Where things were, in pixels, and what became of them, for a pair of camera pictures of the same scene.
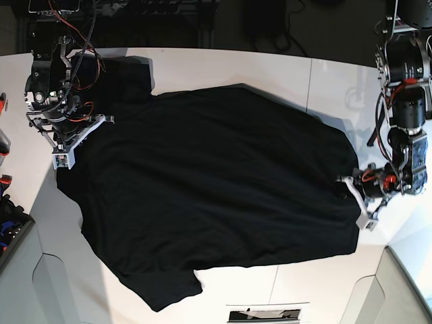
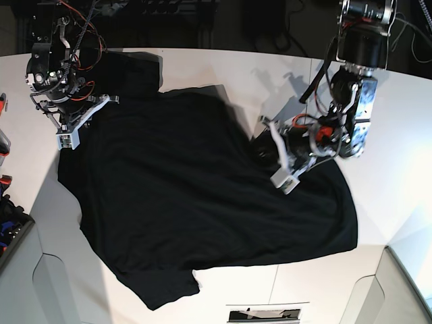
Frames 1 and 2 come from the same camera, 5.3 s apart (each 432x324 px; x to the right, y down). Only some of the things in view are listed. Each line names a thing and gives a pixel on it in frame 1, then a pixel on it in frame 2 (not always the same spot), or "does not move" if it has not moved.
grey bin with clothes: [15, 223] does not move
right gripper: [374, 185] -> [299, 147]
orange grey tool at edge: [5, 143] does not move
